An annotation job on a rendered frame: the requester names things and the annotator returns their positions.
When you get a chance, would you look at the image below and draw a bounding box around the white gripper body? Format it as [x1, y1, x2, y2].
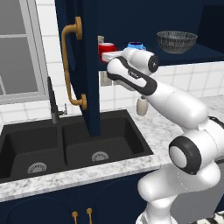
[101, 50, 124, 63]

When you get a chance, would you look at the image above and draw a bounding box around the navy cabinet door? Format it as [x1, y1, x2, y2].
[198, 0, 224, 54]
[54, 0, 102, 138]

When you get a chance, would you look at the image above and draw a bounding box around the red cup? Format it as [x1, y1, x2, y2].
[98, 42, 118, 57]

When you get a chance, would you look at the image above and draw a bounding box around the blue bowl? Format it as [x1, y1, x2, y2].
[127, 41, 147, 52]

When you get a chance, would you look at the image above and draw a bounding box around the white soap bottle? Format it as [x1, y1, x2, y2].
[136, 95, 150, 117]

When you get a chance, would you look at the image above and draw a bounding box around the grey patterned bowl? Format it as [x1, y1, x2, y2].
[156, 30, 199, 54]

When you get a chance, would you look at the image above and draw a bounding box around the dark grey tap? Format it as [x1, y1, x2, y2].
[46, 76, 69, 125]

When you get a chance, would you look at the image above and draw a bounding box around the grey framed window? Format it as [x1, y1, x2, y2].
[0, 0, 50, 105]

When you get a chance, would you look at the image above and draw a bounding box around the black double sink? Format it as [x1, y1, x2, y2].
[0, 108, 155, 185]

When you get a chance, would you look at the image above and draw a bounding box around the navy base cupboard door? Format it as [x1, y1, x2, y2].
[0, 186, 81, 224]
[79, 171, 152, 224]

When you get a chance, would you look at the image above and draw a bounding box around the grey appliance front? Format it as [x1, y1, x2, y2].
[170, 186, 224, 224]

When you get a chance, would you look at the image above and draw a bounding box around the grey wall outlet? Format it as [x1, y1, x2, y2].
[100, 71, 114, 88]

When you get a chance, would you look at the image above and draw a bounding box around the brass cabinet door handle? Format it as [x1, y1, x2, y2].
[60, 16, 88, 111]

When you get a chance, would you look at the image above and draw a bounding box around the navy wall cabinet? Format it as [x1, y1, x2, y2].
[97, 0, 224, 72]

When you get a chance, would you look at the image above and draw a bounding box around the brass cupboard knob handle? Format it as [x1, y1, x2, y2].
[86, 207, 94, 224]
[71, 211, 80, 224]

